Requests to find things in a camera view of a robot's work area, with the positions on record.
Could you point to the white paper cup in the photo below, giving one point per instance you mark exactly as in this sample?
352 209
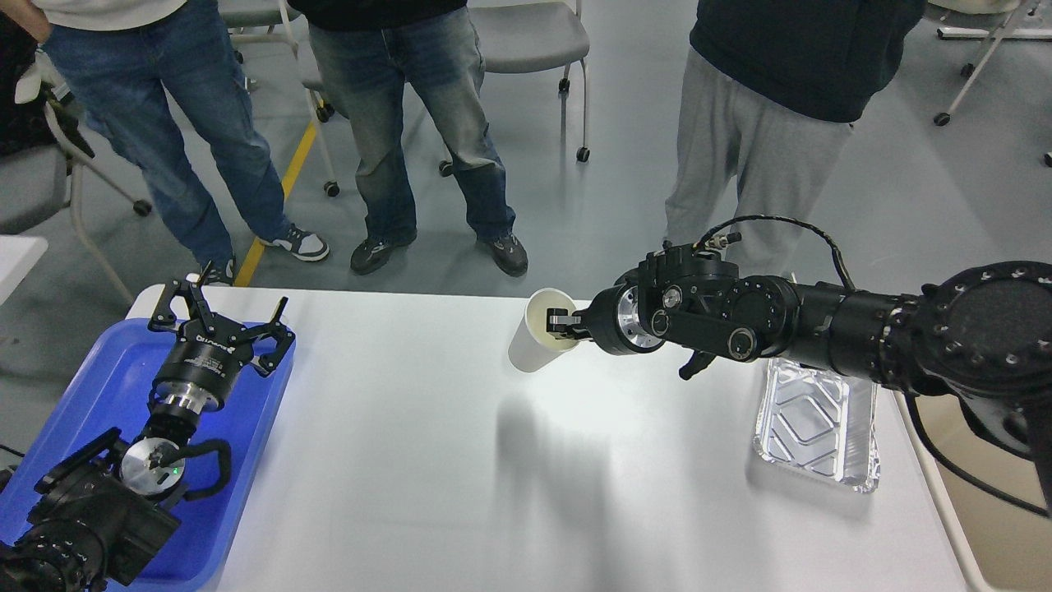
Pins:
532 347

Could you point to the white chair frame right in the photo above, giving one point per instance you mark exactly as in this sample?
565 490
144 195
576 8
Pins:
992 23

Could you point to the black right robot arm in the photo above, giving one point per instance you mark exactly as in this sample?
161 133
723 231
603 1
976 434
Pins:
983 336

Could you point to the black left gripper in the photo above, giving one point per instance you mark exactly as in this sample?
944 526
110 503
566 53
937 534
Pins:
206 366

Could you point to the person in blue jeans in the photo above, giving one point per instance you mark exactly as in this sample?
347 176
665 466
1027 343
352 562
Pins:
126 62

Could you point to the grey chair left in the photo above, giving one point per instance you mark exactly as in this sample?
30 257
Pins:
46 179

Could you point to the grey chair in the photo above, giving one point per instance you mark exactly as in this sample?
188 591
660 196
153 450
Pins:
526 37
46 179

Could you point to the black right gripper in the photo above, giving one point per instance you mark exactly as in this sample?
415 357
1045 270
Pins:
611 321

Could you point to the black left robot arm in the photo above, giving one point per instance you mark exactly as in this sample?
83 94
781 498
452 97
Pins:
139 478

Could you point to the person in grey sweatpants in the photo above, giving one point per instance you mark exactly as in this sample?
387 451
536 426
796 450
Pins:
770 94

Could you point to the blue plastic tray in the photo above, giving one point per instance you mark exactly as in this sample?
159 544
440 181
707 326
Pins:
110 390

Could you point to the beige plastic bin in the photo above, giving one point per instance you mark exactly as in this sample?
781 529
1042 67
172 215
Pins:
999 547

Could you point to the white side table corner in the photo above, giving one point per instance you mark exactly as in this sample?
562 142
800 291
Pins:
19 254

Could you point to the aluminium foil tray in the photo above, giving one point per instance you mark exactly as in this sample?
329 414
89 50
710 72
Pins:
818 424

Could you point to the grey chair centre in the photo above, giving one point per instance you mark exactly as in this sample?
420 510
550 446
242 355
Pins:
526 37

